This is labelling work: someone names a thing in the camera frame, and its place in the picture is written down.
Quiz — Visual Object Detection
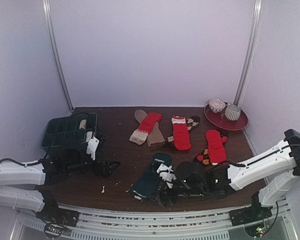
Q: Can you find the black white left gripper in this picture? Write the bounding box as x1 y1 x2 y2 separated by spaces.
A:
64 149 120 178

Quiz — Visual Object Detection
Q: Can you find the dark teal sock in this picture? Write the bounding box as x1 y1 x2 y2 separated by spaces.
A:
130 153 173 200

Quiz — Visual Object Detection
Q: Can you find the cream brown striped sock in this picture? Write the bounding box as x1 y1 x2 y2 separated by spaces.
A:
85 131 95 143

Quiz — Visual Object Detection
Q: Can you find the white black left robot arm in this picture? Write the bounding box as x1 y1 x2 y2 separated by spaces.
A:
0 135 121 222

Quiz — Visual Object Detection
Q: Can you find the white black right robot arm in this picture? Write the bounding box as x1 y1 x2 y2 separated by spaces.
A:
148 129 300 221

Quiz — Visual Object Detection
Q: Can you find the rolled beige sock in tray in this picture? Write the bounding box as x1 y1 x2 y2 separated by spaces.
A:
78 119 87 130

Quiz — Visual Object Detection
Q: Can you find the red cream sock left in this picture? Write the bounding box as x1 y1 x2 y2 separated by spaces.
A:
129 112 162 145

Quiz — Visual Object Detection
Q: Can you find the green compartment organizer tray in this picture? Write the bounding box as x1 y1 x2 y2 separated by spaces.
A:
41 112 98 154

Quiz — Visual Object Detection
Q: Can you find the orange brown argyle sock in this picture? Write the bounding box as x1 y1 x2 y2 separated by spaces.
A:
193 135 228 166

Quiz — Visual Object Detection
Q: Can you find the tan beige sock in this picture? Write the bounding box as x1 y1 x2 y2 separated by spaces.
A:
134 109 166 151

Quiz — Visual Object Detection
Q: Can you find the red sock middle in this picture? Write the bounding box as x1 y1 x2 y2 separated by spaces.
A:
171 115 192 151

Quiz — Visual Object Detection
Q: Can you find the red sock right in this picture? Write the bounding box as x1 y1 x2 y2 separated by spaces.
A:
205 129 228 166

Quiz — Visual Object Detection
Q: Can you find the dark red round plate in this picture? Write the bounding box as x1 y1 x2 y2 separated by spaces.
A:
204 102 249 131

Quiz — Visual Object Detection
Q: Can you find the patterned small bowl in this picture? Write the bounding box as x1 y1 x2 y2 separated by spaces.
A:
208 98 226 113

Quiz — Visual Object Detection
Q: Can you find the striped grey cup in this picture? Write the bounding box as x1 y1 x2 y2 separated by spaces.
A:
224 104 241 121

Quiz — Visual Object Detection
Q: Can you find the aluminium front rail frame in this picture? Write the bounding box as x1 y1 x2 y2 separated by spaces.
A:
9 194 298 240

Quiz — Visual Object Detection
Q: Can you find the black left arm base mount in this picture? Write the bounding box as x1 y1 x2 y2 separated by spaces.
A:
34 207 80 227

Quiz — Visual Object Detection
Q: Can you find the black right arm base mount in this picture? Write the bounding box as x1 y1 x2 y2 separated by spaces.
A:
229 205 272 227

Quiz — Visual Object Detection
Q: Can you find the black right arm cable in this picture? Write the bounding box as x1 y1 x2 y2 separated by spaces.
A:
262 197 281 226

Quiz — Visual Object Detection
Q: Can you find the left aluminium corner post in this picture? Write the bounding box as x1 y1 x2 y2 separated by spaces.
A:
42 0 74 113

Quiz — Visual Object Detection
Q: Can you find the aluminium corner post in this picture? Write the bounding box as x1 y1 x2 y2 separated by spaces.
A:
42 0 74 113
233 0 263 107

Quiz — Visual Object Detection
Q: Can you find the right aluminium corner post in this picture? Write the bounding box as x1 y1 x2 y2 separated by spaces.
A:
233 0 263 107

